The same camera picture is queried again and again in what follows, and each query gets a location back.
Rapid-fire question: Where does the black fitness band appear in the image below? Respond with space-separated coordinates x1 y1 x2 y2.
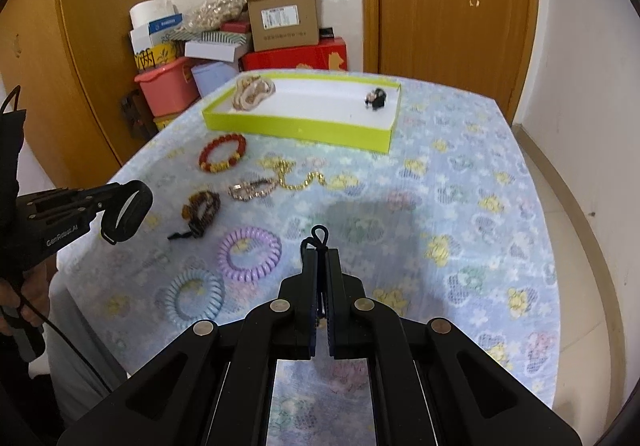
101 180 153 245

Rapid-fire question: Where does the purple spiral hair tie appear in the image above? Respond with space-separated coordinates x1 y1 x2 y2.
216 225 283 284

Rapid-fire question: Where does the blue spiral hair tie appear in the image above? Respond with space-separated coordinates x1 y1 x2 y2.
162 267 227 331

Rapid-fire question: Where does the black hair tie with charm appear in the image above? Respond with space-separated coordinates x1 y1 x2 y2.
299 223 331 255

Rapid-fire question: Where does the dark brown bead bracelet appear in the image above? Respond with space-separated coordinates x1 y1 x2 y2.
167 189 222 243

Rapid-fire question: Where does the rhinestone hair clip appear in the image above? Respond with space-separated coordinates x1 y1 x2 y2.
228 177 278 203

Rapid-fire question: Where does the red bead bracelet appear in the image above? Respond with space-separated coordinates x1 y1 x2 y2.
197 132 249 175

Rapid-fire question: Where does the beige hair claw clip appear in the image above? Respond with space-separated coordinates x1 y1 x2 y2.
232 75 276 112

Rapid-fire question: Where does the black pink figurine hair clip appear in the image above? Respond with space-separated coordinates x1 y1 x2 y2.
364 88 387 112

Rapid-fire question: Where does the person's left hand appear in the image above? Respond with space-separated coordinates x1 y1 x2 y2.
1 261 56 327

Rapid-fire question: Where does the floral blue tablecloth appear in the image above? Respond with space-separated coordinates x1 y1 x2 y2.
47 80 560 419

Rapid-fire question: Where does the wooden wardrobe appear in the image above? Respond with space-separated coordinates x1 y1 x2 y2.
1 0 145 188

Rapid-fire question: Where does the pink plastic bin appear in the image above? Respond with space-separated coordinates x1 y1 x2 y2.
134 56 200 117

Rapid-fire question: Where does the yellow patterned box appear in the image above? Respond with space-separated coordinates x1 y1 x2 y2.
134 41 181 73

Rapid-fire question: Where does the white blue carton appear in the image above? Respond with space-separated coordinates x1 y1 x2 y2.
129 0 182 54

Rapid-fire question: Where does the green striped box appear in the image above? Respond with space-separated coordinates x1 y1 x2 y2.
163 29 252 44

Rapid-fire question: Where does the white flat box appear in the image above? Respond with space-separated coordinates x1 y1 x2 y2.
184 40 252 63

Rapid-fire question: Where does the yellow-green shallow tray box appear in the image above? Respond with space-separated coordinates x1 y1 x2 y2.
202 69 402 154

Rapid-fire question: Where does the bag of beige items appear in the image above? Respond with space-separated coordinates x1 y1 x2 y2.
183 0 246 32

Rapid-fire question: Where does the red gift box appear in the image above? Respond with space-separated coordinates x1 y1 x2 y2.
241 37 348 72

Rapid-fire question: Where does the brown cardboard box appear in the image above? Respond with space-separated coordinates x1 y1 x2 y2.
246 0 319 52

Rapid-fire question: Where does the brown wooden door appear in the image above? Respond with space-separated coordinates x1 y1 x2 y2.
362 0 539 121

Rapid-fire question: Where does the gold chain necklace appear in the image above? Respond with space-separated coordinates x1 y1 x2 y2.
259 158 329 193

